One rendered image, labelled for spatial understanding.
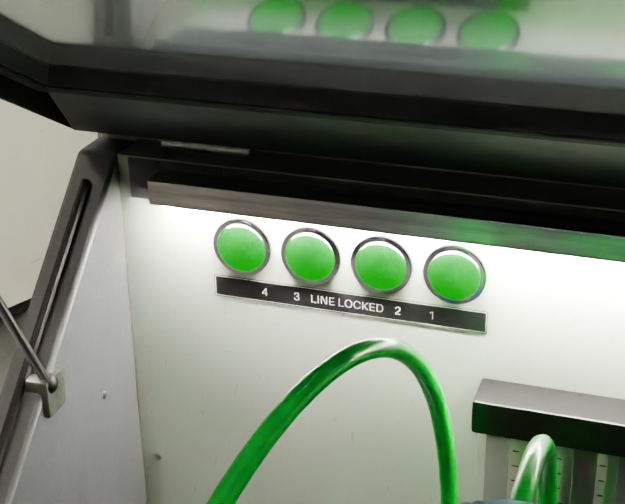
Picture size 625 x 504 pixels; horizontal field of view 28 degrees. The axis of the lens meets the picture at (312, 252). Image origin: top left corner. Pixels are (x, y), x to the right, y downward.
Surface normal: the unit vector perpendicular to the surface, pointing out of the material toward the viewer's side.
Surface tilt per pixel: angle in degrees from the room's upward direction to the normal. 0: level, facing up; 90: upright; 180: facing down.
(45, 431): 90
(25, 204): 90
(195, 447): 90
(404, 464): 90
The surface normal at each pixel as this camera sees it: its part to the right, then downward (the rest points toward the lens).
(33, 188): 0.74, 0.28
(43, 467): 0.95, 0.12
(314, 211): -0.32, 0.41
